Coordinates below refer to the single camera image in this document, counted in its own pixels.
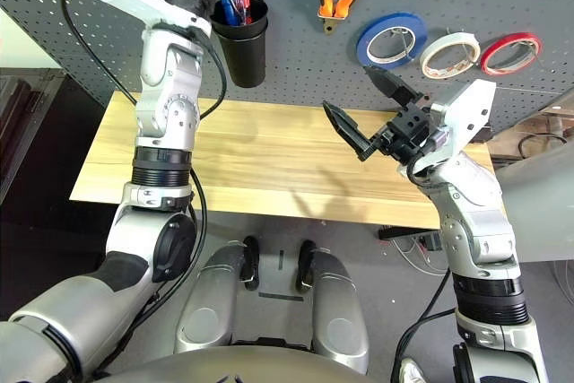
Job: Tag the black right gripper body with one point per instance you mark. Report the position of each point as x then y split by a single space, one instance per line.
408 132

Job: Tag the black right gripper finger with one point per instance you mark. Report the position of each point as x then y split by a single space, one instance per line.
350 132
392 87

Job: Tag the white tape roll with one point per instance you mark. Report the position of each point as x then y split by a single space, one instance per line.
448 40

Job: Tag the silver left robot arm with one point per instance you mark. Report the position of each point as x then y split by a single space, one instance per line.
166 100

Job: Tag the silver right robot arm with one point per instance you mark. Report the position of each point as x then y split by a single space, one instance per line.
475 221

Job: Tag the grey metal pegboard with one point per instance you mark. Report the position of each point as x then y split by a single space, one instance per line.
291 64

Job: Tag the silver tape peg hook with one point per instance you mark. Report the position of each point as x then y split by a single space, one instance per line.
531 46
406 44

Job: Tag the blue tape roll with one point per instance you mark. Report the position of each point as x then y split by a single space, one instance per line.
394 16

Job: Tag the black plastic cup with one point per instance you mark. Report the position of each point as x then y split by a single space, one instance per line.
244 64
242 32

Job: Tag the grey power strip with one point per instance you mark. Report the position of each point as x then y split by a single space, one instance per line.
431 241

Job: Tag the red tape roll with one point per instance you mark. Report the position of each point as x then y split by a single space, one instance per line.
511 37

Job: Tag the black right robot foot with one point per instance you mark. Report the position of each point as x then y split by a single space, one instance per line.
307 266

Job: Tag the black robot foot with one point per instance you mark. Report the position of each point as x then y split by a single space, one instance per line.
251 262
307 266

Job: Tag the white plastic table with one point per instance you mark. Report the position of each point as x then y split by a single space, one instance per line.
547 203

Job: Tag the black left robot foot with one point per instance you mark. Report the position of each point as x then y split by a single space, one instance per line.
251 262

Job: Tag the silver right robot leg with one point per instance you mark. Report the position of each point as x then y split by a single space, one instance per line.
336 311

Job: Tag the silver robot leg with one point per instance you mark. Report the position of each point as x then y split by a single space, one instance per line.
206 307
336 311

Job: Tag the silver left robot leg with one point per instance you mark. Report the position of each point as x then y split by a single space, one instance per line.
206 307

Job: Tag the white sneaker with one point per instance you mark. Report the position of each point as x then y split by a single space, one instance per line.
412 371

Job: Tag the grey robot torso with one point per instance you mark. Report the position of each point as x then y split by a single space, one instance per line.
224 365

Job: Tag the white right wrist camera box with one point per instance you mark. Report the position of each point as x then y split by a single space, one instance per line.
466 114

